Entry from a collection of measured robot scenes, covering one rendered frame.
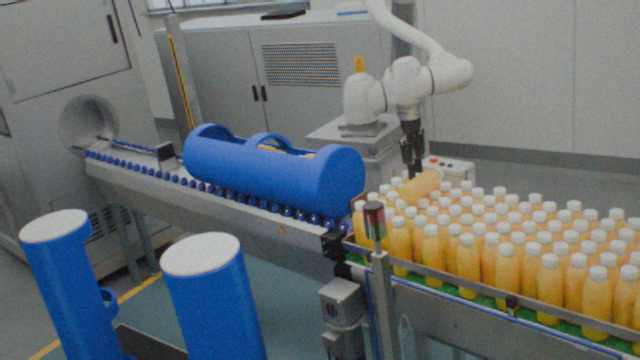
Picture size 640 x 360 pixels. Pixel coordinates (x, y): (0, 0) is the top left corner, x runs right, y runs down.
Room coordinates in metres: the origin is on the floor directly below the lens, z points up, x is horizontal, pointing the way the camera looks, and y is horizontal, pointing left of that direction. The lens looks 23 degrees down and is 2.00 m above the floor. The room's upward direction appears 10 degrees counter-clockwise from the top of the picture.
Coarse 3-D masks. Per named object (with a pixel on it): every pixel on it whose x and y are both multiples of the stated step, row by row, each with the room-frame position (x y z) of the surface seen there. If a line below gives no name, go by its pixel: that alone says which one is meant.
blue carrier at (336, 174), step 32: (224, 128) 2.73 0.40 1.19; (192, 160) 2.55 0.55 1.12; (224, 160) 2.39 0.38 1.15; (256, 160) 2.25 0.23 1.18; (288, 160) 2.14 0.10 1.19; (320, 160) 2.04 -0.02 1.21; (352, 160) 2.12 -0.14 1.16; (256, 192) 2.26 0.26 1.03; (288, 192) 2.10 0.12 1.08; (320, 192) 1.99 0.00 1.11; (352, 192) 2.11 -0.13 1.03
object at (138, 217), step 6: (132, 210) 3.54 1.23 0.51; (138, 216) 3.53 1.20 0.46; (138, 222) 3.52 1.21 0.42; (144, 222) 3.54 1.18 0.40; (138, 228) 3.53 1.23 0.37; (144, 228) 3.54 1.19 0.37; (144, 234) 3.53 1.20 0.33; (144, 240) 3.52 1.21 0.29; (150, 240) 3.55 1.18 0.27; (144, 246) 3.53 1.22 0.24; (150, 246) 3.54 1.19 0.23; (144, 252) 3.55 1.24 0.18; (150, 252) 3.53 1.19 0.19; (150, 258) 3.52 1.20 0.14; (150, 264) 3.52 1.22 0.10; (156, 264) 3.54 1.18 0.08; (150, 270) 3.55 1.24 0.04; (156, 270) 3.53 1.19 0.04
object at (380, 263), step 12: (384, 252) 1.50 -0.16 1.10; (372, 264) 1.50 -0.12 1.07; (384, 264) 1.48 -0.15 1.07; (384, 276) 1.48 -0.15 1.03; (384, 288) 1.48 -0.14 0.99; (384, 300) 1.48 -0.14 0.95; (384, 312) 1.48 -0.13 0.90; (384, 324) 1.49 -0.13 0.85; (396, 324) 1.50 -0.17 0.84; (384, 336) 1.49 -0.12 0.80; (396, 336) 1.49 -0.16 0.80; (384, 348) 1.50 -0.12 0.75; (396, 348) 1.49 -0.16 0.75
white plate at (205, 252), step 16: (192, 240) 1.91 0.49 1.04; (208, 240) 1.89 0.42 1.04; (224, 240) 1.87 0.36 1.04; (176, 256) 1.81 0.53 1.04; (192, 256) 1.79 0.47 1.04; (208, 256) 1.77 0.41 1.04; (224, 256) 1.75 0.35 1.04; (176, 272) 1.70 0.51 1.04; (192, 272) 1.68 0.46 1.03; (208, 272) 1.69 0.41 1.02
